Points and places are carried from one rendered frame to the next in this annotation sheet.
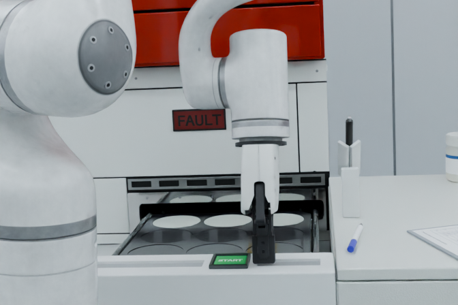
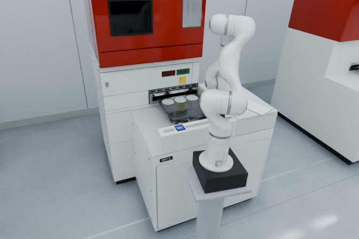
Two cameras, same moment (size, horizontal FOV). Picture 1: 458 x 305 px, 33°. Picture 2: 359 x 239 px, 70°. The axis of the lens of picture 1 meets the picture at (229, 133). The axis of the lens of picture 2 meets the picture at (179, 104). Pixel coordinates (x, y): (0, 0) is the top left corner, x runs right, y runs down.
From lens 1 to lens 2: 1.12 m
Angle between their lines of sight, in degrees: 35
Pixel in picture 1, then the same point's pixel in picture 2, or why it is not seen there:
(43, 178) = (229, 126)
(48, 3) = (240, 97)
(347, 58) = not seen: hidden behind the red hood
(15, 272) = (224, 144)
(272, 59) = not seen: hidden behind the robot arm
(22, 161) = (224, 124)
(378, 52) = not seen: hidden behind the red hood
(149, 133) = (155, 78)
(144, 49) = (158, 57)
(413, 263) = (249, 114)
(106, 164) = (143, 87)
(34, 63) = (239, 110)
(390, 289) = (246, 121)
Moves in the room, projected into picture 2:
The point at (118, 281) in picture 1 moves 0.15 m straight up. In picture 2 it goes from (197, 130) to (198, 110)
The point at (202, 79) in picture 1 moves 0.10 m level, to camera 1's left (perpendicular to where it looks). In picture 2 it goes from (213, 84) to (200, 86)
